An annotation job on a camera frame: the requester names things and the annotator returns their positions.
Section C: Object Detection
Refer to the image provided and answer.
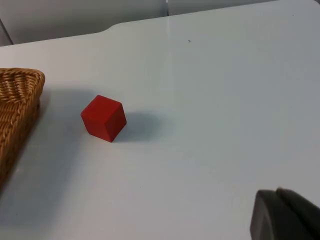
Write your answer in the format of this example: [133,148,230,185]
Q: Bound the pale brown wicker basket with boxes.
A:
[0,67,46,193]

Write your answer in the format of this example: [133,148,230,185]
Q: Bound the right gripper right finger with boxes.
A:
[275,187,320,240]

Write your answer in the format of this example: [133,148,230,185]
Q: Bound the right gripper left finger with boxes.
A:
[249,189,316,240]

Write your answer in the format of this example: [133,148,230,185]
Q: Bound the red cube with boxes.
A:
[80,94,128,143]

